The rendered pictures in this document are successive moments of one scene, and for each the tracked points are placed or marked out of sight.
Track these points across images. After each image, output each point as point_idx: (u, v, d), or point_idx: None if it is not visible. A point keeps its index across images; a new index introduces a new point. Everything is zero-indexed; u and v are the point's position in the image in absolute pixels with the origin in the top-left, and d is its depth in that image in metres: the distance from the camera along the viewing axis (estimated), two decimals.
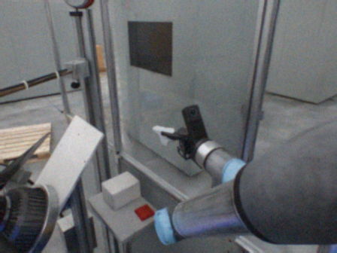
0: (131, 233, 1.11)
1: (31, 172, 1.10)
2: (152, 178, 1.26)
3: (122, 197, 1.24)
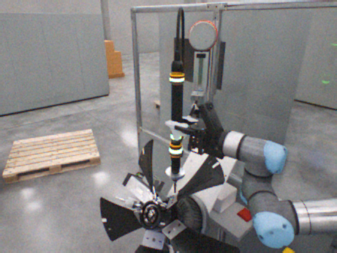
0: (243, 232, 1.37)
1: (164, 181, 1.36)
2: None
3: (226, 202, 1.50)
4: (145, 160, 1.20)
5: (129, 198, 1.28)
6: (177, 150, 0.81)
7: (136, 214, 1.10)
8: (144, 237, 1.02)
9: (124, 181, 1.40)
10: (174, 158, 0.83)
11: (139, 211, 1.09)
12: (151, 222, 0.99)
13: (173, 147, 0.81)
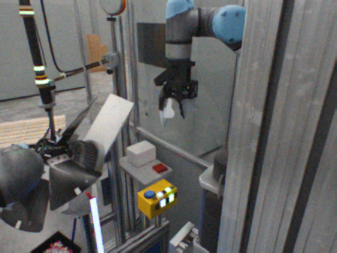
0: (151, 180, 1.50)
1: (78, 135, 1.49)
2: (165, 144, 1.66)
3: (143, 157, 1.63)
4: None
5: None
6: (40, 80, 0.95)
7: None
8: None
9: (44, 136, 1.53)
10: (40, 89, 0.96)
11: (50, 134, 1.21)
12: None
13: (36, 77, 0.94)
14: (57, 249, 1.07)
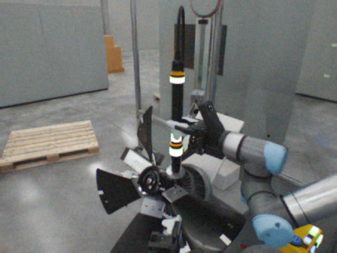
0: (247, 208, 1.30)
1: (164, 155, 1.29)
2: None
3: (229, 179, 1.43)
4: None
5: (126, 171, 1.21)
6: (177, 150, 0.81)
7: (152, 156, 1.04)
8: (136, 179, 1.02)
9: (122, 156, 1.33)
10: (175, 157, 0.83)
11: (153, 160, 1.01)
12: (143, 186, 0.94)
13: (174, 146, 0.81)
14: None
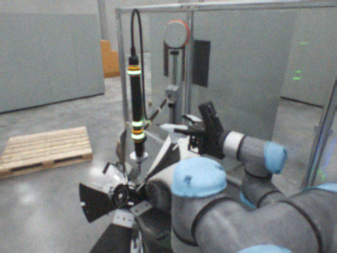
0: None
1: (141, 169, 1.47)
2: None
3: None
4: (165, 156, 1.10)
5: (106, 184, 1.38)
6: (138, 135, 0.92)
7: (125, 174, 1.21)
8: (111, 193, 1.19)
9: (104, 170, 1.50)
10: (137, 142, 0.94)
11: (125, 178, 1.18)
12: (115, 200, 1.12)
13: (135, 132, 0.91)
14: None
